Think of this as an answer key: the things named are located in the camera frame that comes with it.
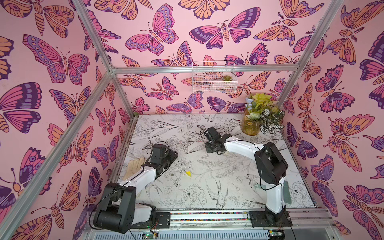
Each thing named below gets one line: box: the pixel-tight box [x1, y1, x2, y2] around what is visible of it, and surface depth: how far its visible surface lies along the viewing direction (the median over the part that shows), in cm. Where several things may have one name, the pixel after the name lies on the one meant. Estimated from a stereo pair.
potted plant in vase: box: [241, 93, 286, 136], surface depth 97 cm
